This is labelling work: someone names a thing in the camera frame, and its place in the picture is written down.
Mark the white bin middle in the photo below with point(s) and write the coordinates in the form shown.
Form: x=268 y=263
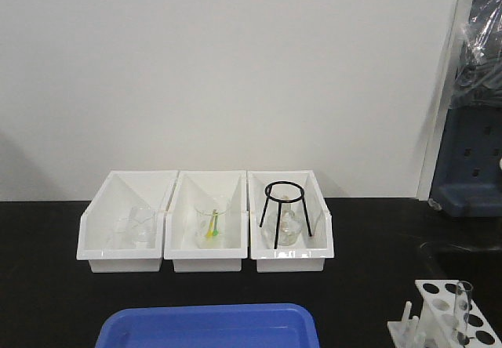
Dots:
x=179 y=244

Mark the white bin right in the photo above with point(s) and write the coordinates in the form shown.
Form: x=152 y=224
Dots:
x=309 y=253

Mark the glassware in left bin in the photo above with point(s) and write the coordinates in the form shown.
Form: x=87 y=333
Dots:
x=136 y=231

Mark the plastic bag of pegs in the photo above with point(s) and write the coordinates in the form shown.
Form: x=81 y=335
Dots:
x=478 y=79

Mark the blue-grey pegboard drying rack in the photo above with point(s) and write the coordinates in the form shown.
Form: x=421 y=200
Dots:
x=467 y=178

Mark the blue plastic tray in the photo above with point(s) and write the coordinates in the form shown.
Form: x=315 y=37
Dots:
x=239 y=325

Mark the black metal tripod stand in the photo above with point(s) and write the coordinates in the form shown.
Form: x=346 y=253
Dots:
x=274 y=190

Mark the green plastic spatula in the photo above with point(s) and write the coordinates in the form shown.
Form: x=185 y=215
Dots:
x=215 y=231

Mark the glass beaker in middle bin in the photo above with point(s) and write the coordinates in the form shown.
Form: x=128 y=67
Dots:
x=203 y=209

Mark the white test tube rack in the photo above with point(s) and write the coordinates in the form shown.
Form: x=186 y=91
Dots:
x=434 y=326

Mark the clear glass test tube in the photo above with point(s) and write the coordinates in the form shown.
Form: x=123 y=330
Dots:
x=461 y=311

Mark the white bin left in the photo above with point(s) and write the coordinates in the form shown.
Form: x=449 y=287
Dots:
x=121 y=191

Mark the black lab sink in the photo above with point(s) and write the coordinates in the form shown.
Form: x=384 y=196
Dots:
x=481 y=265

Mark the yellow plastic spatula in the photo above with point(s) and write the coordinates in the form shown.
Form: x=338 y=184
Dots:
x=210 y=227

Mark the glass alcohol lamp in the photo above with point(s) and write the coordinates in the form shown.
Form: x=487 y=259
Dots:
x=281 y=227

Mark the white bin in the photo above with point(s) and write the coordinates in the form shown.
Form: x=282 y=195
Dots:
x=309 y=253
x=121 y=191
x=179 y=244

